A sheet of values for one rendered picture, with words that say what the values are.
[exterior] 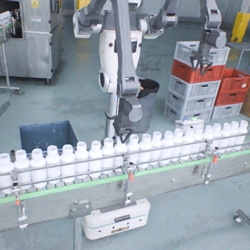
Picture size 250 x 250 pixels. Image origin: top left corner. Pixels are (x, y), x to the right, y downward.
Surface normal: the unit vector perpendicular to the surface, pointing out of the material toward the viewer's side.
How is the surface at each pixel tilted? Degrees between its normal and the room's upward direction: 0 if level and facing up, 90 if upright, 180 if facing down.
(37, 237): 0
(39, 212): 90
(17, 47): 90
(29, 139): 90
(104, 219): 31
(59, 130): 90
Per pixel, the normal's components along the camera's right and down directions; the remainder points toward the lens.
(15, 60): 0.07, 0.52
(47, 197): 0.38, 0.51
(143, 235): 0.10, -0.86
